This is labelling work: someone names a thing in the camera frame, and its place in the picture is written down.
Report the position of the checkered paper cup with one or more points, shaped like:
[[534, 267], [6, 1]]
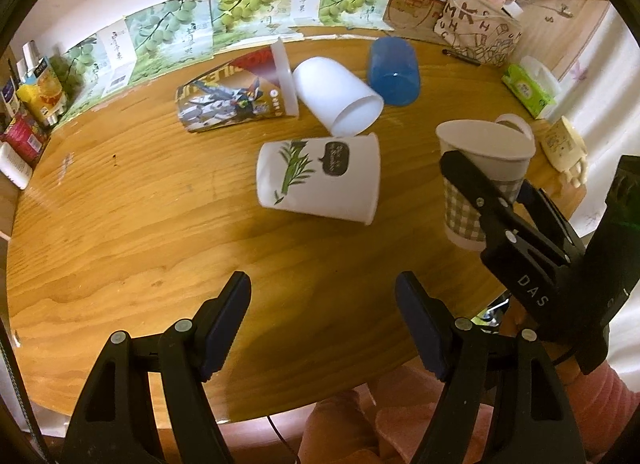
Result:
[[462, 224]]

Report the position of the wooden panel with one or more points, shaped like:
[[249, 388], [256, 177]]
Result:
[[565, 29]]

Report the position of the white plastic cup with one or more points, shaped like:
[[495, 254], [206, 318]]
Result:
[[330, 89]]

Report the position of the patterned fabric bag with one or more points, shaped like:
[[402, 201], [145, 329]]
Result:
[[477, 34]]

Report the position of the bamboo print paper cup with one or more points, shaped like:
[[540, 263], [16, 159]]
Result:
[[320, 184]]

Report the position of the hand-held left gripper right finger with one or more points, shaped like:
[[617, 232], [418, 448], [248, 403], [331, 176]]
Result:
[[420, 329]]

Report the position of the robot-print paper cup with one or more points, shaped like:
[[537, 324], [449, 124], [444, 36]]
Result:
[[220, 101]]

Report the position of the person's right forearm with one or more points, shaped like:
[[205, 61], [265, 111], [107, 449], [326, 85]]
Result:
[[605, 404]]

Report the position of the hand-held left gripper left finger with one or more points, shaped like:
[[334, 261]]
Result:
[[227, 324]]

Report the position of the yellow drink carton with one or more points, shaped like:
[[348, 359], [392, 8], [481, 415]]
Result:
[[45, 91]]

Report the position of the white plastic container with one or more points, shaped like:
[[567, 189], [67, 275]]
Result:
[[14, 166]]

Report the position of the black pen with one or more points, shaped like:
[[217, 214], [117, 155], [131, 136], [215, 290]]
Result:
[[462, 56]]

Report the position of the brown cardboard box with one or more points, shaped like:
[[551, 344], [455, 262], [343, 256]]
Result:
[[412, 11]]

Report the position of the green wet wipes pack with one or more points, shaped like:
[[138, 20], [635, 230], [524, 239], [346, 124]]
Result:
[[527, 89]]

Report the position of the blue plastic cup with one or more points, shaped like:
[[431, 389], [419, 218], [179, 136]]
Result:
[[392, 69]]

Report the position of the cream toy figure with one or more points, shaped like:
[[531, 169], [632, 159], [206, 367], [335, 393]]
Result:
[[565, 146]]

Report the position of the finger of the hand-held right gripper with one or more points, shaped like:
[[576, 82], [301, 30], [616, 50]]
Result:
[[550, 221], [492, 216]]

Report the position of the red packet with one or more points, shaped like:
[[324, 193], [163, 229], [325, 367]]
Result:
[[22, 139]]

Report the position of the person's pink-clad legs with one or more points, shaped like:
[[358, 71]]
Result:
[[345, 426]]

